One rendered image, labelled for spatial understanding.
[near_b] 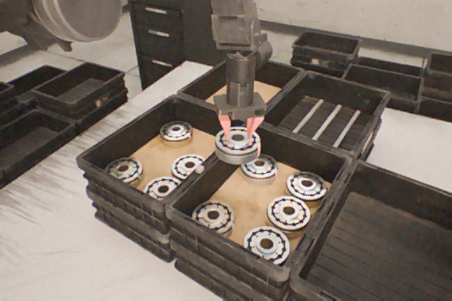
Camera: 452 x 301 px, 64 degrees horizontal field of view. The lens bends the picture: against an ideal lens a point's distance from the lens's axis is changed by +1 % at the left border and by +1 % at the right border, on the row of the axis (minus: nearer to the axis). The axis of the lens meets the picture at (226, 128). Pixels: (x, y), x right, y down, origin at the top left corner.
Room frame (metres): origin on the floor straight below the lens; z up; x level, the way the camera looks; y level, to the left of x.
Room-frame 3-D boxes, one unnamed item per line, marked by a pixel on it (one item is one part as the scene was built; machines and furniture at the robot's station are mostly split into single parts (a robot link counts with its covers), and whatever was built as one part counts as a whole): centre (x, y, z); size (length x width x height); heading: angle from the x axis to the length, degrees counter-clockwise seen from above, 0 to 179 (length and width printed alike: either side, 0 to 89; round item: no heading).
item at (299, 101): (0.96, -0.31, 0.87); 0.40 x 0.30 x 0.11; 147
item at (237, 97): (0.65, -0.03, 1.15); 0.10 x 0.07 x 0.07; 102
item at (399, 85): (1.74, -0.84, 0.37); 0.40 x 0.30 x 0.45; 62
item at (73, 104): (1.74, 0.80, 0.37); 0.40 x 0.30 x 0.45; 152
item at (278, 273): (0.62, -0.09, 0.92); 0.40 x 0.30 x 0.02; 147
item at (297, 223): (0.59, -0.15, 0.86); 0.10 x 0.10 x 0.01
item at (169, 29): (2.56, 0.31, 0.45); 0.60 x 0.45 x 0.90; 152
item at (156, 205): (0.79, 0.16, 0.92); 0.40 x 0.30 x 0.02; 147
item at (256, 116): (0.65, -0.04, 1.08); 0.07 x 0.07 x 0.09; 12
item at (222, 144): (0.65, -0.03, 1.03); 0.10 x 0.10 x 0.01
